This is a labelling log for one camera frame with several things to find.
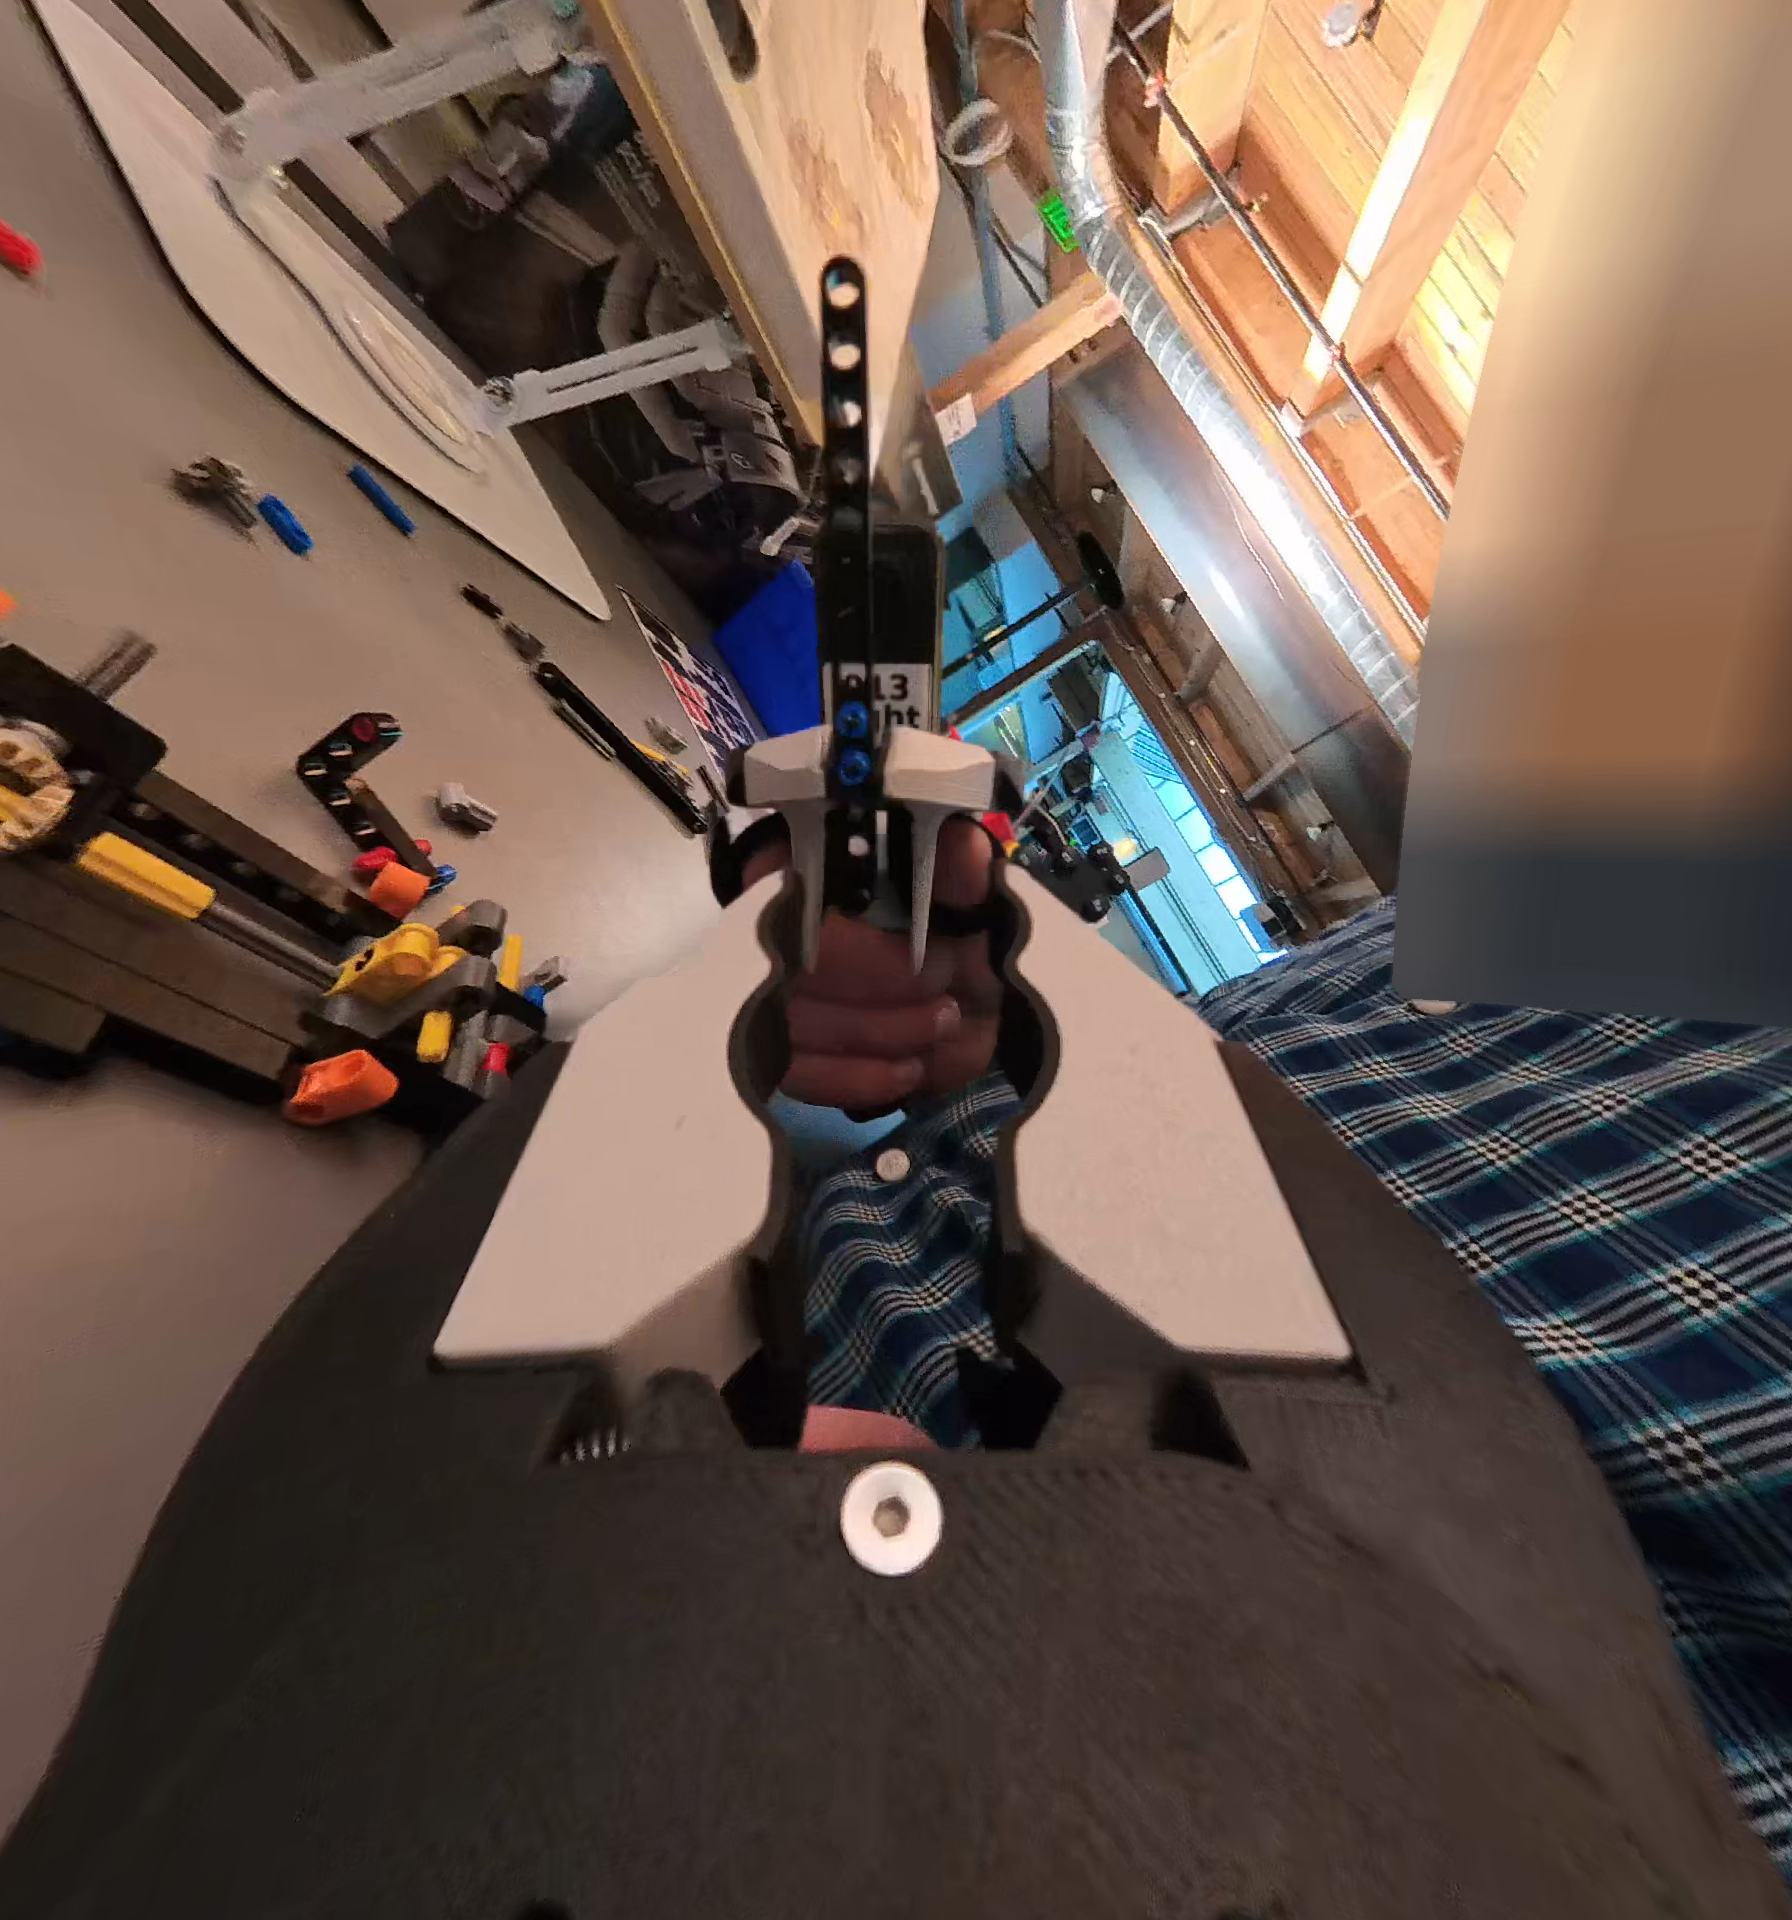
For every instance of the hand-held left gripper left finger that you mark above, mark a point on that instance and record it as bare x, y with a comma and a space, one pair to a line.
612, 1197

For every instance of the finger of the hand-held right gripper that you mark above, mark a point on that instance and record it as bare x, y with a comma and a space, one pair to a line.
942, 776
783, 768

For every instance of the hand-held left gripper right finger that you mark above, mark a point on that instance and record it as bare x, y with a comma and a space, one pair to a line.
1183, 1197

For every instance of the black holed lego beam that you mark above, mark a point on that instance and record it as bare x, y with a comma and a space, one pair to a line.
849, 388

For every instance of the small black lego assembly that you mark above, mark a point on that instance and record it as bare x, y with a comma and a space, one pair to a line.
329, 758

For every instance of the black lego chassis assembly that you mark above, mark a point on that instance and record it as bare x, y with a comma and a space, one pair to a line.
160, 962

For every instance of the black lego gear frame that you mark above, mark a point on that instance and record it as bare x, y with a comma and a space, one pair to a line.
102, 750

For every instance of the light grey lego connector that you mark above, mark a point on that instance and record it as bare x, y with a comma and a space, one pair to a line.
669, 738
472, 808

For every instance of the blue short lego liftarm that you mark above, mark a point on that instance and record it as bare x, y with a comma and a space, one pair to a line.
283, 523

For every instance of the dark grey lego connector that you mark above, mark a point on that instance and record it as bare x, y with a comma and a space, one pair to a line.
213, 489

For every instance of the red lego bush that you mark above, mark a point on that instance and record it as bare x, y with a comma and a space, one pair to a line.
7, 248

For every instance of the teal storage shelves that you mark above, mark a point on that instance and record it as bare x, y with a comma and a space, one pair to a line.
1032, 706

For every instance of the blue plastic bin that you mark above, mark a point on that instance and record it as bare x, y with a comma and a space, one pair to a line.
766, 653

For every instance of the printed booklet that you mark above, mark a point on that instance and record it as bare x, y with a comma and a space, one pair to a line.
688, 679

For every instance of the black dumbbell rack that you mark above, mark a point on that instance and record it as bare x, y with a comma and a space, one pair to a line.
1080, 878

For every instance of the green exit sign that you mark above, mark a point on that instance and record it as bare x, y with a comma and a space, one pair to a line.
1058, 219

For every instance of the white flat-based stand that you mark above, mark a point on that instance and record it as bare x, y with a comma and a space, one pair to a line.
384, 360

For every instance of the large silver air duct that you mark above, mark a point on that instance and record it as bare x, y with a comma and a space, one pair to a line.
1223, 406
1209, 631

